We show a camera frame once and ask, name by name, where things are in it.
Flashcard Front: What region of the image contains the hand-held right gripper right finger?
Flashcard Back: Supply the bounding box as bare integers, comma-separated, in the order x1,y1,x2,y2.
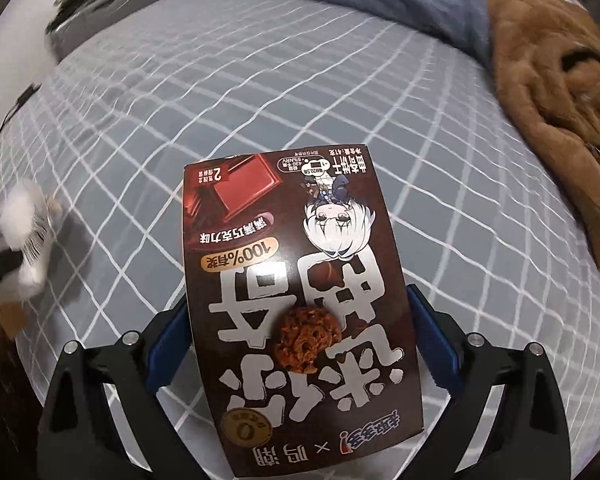
405,284,568,480

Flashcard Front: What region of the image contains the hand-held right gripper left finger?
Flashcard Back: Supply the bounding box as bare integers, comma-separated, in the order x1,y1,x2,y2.
35,305,216,480

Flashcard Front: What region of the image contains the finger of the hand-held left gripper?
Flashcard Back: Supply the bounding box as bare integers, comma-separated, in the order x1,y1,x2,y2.
0,249,25,286

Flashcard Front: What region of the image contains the cream paper bag with twine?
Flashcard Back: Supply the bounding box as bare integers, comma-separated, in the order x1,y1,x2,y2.
0,177,63,301

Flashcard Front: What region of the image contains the brown snack box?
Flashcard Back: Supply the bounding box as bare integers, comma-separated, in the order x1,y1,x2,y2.
182,147,427,480

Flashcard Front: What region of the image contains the grey suitcase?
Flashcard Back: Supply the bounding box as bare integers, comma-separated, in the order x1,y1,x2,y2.
45,0,156,66

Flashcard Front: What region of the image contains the bed with grey checked sheet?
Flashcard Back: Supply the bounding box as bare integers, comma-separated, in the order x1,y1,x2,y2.
0,0,600,461

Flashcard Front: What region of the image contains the brown fleece blanket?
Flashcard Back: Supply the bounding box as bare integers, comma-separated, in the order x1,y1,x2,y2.
485,0,600,276

